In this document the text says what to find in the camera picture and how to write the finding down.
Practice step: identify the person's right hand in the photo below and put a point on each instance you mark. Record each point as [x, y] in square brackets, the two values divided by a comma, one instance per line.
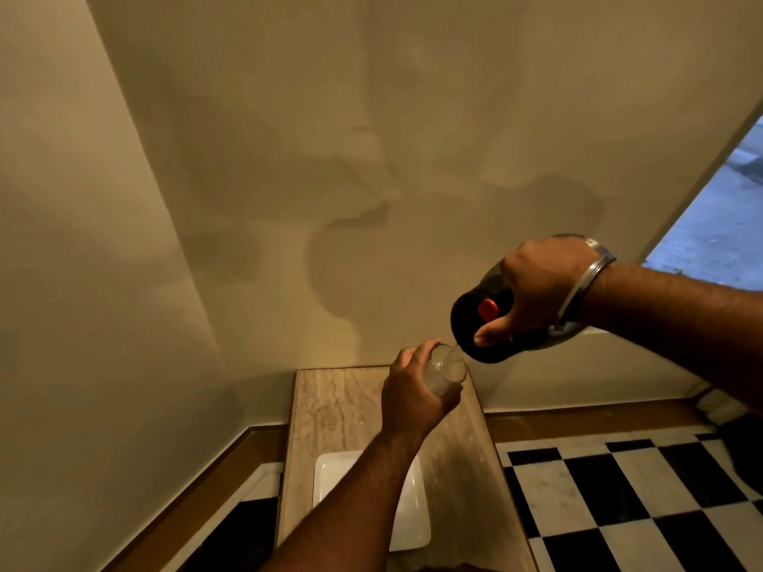
[539, 285]

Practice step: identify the person's left hand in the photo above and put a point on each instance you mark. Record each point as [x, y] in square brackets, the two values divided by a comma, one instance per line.
[412, 398]

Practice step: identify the person's right thumb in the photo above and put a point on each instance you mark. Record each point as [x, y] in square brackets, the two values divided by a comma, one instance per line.
[493, 332]

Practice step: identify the person's left thumb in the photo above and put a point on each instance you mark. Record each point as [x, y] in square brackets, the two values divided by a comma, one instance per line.
[430, 354]

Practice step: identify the black thermos flask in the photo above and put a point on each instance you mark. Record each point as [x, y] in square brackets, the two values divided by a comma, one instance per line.
[483, 327]

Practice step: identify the clear drinking glass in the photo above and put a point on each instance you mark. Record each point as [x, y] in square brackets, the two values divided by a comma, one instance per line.
[444, 371]

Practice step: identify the person's right forearm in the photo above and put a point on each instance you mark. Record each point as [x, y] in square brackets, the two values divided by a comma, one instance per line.
[673, 330]

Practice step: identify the person's left forearm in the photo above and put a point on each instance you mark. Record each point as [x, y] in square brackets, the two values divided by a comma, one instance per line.
[343, 512]

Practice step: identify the silver metal bangle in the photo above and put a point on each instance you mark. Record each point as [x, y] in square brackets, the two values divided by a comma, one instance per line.
[581, 288]

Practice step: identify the marble side table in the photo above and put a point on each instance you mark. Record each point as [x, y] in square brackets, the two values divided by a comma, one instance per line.
[459, 470]

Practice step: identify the white rectangular plate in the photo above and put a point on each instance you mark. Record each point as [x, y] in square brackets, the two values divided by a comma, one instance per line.
[411, 506]

